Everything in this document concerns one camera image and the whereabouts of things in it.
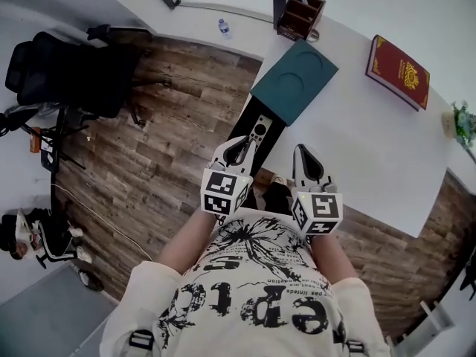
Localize dark teal box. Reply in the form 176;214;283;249
227;38;340;177

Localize clear water bottle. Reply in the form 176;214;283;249
217;18;233;40

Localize small potted plant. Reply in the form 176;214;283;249
441;100;476;152

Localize dark shoe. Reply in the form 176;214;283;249
77;268;106;293

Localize red book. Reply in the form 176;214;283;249
364;34;431;112

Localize black folding stand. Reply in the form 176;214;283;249
20;102;91;171

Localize white remote control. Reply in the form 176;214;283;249
246;114;271;152

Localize person's left forearm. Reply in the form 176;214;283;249
155;210;224;275

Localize person's black trousers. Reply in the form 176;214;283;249
241;181;295;217

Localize person's printed white shirt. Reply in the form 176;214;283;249
100;216;391;357

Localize brown wooden pen holder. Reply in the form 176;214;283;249
275;0;327;42

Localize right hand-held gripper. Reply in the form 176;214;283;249
291;144;344;237

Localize white desk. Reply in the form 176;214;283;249
243;0;451;238

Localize person's right forearm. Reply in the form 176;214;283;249
306;232;360;286

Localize white shelf frame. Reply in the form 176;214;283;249
419;298;457;335

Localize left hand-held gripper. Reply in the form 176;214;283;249
200;135;260;217

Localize black office chair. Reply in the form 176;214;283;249
4;23;173;126

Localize white power cable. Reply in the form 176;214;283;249
49;183;154;263

